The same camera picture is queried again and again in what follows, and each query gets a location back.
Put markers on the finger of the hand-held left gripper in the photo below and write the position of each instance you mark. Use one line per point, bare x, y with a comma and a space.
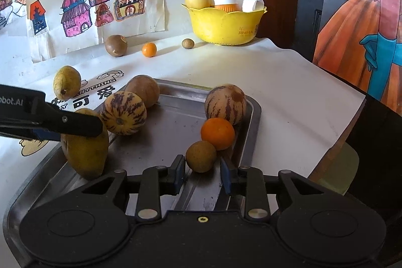
47, 135
78, 123

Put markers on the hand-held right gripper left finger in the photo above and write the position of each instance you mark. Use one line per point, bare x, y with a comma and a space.
179, 173

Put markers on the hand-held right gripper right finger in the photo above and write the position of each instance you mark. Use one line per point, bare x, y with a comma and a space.
225, 176

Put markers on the round brown sapodilla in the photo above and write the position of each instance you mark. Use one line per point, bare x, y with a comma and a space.
201, 156

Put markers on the large yellow mango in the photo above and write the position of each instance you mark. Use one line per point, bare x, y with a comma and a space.
84, 158

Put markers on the orange tangerine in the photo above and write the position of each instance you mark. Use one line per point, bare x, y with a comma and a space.
149, 49
217, 133

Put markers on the small yellow-green mango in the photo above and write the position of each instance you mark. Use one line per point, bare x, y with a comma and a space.
66, 81

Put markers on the striped pepino melon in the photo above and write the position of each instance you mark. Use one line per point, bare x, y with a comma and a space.
122, 112
224, 101

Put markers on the metal tray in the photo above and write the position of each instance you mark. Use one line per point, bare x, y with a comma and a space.
176, 117

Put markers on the brown passion fruit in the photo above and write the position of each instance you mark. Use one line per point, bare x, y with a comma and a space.
144, 89

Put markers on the brown kiwi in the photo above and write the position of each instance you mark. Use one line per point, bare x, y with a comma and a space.
114, 46

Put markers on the small brown longan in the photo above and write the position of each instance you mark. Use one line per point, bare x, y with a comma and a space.
187, 43

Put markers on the pale green plastic object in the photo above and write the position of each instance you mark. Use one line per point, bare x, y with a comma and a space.
339, 170

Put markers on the yellow plastic bowl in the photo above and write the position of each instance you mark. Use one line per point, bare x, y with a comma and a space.
219, 27

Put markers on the white paper roll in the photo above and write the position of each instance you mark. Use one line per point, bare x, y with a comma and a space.
251, 4

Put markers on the wall poster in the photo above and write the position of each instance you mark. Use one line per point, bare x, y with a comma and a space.
386, 20

